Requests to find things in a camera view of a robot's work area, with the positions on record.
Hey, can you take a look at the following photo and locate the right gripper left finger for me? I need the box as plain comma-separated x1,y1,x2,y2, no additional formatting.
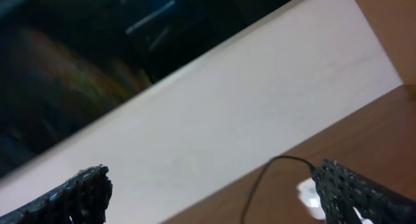
1,165,112,224

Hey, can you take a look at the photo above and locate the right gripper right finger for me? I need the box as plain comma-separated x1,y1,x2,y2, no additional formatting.
311,159,415,224

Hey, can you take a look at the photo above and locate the black USB charging cable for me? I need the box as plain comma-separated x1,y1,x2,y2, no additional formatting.
239,155,317,224

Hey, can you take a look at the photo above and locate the white USB charger plug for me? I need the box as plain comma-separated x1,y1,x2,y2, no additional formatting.
296,177,374,224

